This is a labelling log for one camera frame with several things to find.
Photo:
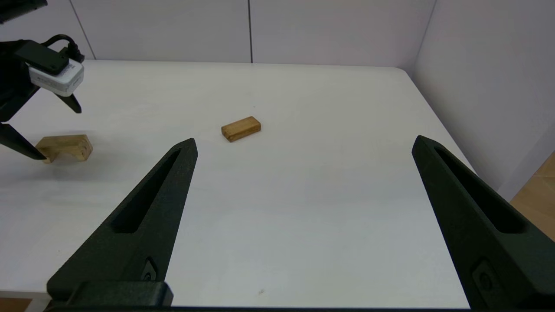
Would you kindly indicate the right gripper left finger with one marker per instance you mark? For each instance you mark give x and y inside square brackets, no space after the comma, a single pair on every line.
[143,234]

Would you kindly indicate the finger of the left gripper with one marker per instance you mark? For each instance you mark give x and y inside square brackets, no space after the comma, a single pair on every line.
[70,103]
[17,139]

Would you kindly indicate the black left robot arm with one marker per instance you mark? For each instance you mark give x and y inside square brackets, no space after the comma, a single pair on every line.
[17,8]

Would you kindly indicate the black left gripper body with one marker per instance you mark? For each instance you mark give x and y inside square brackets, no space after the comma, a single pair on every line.
[13,82]

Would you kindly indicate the rectangular wooden building block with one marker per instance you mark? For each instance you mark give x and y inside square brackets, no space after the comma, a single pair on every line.
[241,128]

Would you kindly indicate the arched wooden building block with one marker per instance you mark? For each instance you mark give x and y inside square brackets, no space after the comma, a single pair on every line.
[65,147]

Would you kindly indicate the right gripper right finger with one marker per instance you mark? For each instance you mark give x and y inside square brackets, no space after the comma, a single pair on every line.
[490,251]

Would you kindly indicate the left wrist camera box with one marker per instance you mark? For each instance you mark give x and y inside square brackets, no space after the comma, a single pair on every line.
[56,80]

